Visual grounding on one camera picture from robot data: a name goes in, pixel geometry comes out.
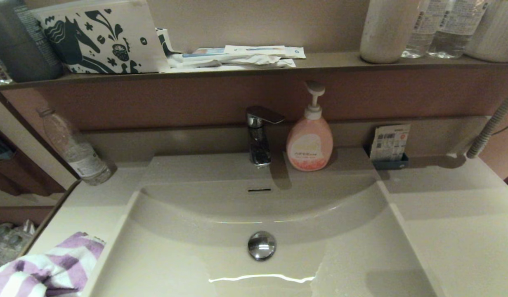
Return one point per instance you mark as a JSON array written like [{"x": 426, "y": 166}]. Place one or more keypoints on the chrome faucet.
[{"x": 258, "y": 140}]

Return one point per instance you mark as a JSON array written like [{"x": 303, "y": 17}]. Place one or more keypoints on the purple white striped towel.
[{"x": 51, "y": 268}]

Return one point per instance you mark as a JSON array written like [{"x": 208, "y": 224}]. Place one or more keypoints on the white ceramic sink basin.
[{"x": 187, "y": 255}]

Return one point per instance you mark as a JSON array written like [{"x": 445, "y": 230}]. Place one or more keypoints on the pink soap pump bottle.
[{"x": 310, "y": 144}]

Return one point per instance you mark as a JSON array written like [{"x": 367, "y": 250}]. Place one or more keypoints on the crumpled white packet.
[{"x": 237, "y": 62}]

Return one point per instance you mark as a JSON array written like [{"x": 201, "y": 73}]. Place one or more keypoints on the chrome drain stopper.
[{"x": 262, "y": 246}]

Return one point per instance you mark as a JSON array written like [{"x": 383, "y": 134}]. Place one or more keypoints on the long white packet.
[{"x": 266, "y": 51}]

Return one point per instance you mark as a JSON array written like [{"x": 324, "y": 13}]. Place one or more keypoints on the white packet with blue print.
[{"x": 204, "y": 52}]

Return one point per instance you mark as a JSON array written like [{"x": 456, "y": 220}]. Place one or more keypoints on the small blue holder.
[{"x": 388, "y": 165}]

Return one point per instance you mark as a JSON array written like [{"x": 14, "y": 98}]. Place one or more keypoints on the white barcode card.
[{"x": 390, "y": 142}]

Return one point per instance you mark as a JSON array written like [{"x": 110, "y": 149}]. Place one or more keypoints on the green white patterned packet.
[{"x": 165, "y": 41}]

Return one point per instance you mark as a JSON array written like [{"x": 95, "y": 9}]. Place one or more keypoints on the clear plastic bottle with label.
[{"x": 78, "y": 156}]

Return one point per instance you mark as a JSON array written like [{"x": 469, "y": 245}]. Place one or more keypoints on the tall white bottle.
[{"x": 388, "y": 33}]

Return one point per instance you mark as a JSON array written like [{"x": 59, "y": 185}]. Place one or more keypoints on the white horse print box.
[{"x": 101, "y": 39}]

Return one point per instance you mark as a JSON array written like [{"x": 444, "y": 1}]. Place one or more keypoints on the clear water bottle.
[
  {"x": 421, "y": 37},
  {"x": 456, "y": 37}
]

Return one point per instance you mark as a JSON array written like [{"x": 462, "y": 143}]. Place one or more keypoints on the brown wooden side shelf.
[{"x": 18, "y": 173}]

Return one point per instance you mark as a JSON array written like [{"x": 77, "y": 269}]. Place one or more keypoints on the dark grey cylinder container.
[{"x": 14, "y": 45}]

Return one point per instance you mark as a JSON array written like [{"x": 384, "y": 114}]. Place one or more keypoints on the clear plastic wrapped items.
[{"x": 6, "y": 243}]

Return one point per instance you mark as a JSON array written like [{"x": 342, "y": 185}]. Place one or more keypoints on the wide white container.
[{"x": 495, "y": 37}]

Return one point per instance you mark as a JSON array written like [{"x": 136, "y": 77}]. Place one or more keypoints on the brown wall shelf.
[{"x": 220, "y": 77}]

